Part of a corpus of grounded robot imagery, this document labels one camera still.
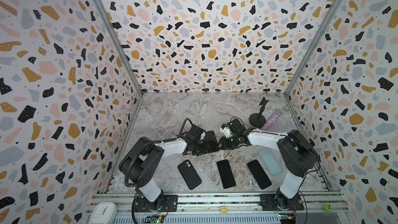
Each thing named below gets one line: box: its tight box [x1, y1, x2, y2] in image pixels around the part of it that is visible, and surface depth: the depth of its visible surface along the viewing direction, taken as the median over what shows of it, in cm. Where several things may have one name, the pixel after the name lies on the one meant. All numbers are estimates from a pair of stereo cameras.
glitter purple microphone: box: [261, 109, 283, 132], surface depth 105 cm
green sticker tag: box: [323, 203, 334, 212], surface depth 74 cm
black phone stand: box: [248, 96, 269, 129], surface depth 106 cm
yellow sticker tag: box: [220, 206, 228, 215], surface depth 73 cm
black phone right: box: [246, 159, 272, 190], surface depth 85 cm
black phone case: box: [177, 159, 202, 191], surface depth 85 cm
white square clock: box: [89, 201, 118, 224], surface depth 70 cm
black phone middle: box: [216, 159, 237, 189], surface depth 85 cm
